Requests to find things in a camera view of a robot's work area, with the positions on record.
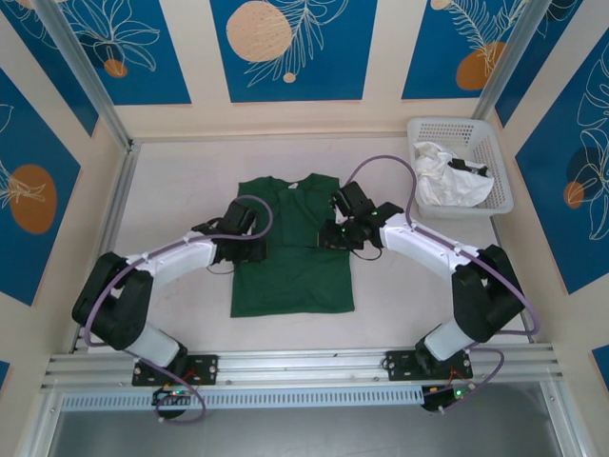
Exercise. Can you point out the green t-shirt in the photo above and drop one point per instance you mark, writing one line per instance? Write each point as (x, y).
(290, 285)

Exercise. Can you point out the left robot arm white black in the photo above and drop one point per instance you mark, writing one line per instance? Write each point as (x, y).
(176, 259)

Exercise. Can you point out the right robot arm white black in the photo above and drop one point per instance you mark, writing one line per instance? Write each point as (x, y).
(418, 243)

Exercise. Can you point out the white crumpled t-shirt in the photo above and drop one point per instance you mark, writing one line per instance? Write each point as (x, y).
(447, 188)

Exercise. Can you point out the black fabric piece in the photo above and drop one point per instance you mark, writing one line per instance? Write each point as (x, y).
(464, 166)

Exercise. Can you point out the white plastic basket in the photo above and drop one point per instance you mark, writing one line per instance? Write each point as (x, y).
(495, 157)

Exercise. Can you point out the aluminium side frame beam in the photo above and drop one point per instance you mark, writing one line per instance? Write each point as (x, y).
(511, 266)
(114, 200)

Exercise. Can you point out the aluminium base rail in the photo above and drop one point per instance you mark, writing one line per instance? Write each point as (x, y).
(304, 364)

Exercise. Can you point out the aluminium frame post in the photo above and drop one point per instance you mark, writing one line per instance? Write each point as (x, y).
(506, 57)
(90, 81)

